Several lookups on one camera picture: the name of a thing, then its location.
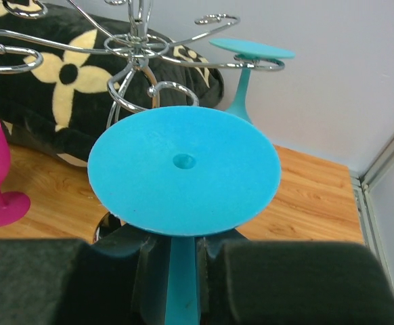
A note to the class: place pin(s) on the black floral plush pillow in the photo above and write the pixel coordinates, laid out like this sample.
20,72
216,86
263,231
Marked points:
62,107

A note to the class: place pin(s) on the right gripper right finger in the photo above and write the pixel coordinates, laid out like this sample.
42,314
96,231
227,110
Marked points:
291,282

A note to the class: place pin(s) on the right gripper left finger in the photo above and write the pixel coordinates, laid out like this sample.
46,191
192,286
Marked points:
121,279

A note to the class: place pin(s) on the blue plastic goblet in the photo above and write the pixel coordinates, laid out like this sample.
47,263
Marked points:
251,56
184,172

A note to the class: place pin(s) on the right aluminium frame post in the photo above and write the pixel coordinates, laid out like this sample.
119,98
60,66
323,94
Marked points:
362,186

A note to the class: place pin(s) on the chrome wine glass rack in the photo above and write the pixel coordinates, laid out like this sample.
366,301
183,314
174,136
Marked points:
137,46

